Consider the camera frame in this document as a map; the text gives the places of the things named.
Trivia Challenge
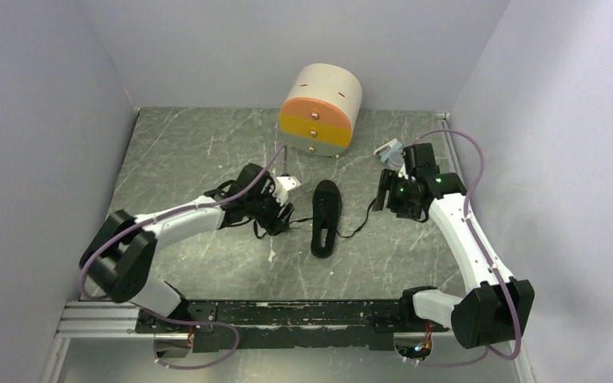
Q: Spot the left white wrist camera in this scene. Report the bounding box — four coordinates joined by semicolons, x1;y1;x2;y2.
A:
273;176;302;206

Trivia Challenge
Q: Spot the black shoe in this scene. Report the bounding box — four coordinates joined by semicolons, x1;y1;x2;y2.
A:
310;180;342;259

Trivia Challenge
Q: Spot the black shoelace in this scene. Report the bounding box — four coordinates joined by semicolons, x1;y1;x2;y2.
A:
253;198;379;240

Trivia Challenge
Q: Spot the aluminium frame rail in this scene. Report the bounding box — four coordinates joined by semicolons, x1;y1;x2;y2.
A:
55;299;522;339

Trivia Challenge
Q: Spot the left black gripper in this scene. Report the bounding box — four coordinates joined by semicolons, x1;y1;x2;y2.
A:
245;181;294;235

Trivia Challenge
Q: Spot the round cream drawer cabinet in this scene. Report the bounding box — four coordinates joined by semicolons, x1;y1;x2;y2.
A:
278;63;362;157

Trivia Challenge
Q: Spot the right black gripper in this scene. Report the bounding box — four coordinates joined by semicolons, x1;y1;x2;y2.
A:
373;168;422;219

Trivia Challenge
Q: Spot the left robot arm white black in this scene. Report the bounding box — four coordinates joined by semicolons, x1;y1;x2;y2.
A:
79;164;301;332

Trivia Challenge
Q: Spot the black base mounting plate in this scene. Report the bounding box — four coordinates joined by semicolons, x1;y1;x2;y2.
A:
135;298;447;353

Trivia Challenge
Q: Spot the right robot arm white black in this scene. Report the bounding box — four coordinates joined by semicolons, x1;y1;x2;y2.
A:
372;143;535;349

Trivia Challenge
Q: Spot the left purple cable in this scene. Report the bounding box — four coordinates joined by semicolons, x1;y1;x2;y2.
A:
77;145;289;371

